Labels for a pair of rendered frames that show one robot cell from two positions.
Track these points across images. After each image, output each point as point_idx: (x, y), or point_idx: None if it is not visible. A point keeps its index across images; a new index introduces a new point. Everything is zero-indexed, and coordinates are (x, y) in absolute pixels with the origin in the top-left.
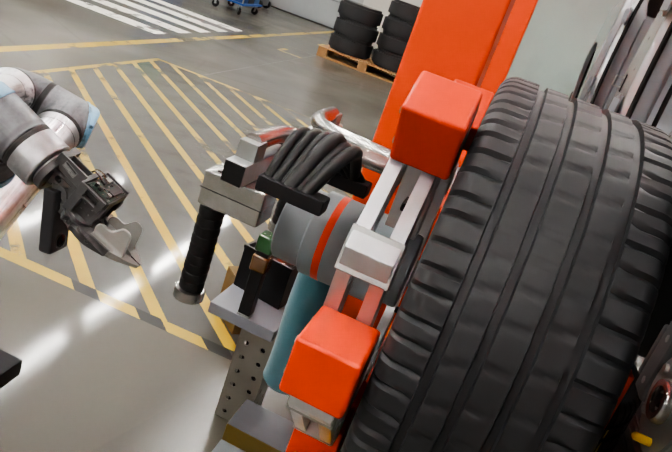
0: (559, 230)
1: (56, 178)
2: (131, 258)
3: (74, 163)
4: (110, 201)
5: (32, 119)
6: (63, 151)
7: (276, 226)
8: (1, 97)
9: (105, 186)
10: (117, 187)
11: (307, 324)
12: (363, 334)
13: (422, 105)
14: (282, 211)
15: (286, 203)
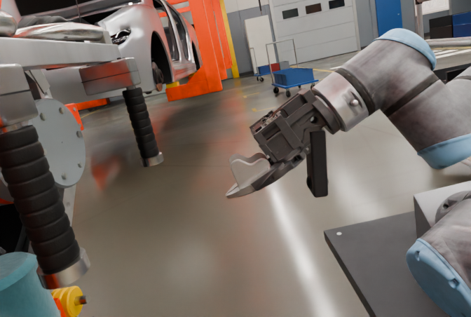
0: None
1: (314, 118)
2: (233, 188)
3: (291, 97)
4: (251, 129)
5: (346, 62)
6: (304, 88)
7: (79, 127)
8: (371, 43)
9: (265, 121)
10: (260, 125)
11: (69, 105)
12: None
13: None
14: (72, 114)
15: (67, 108)
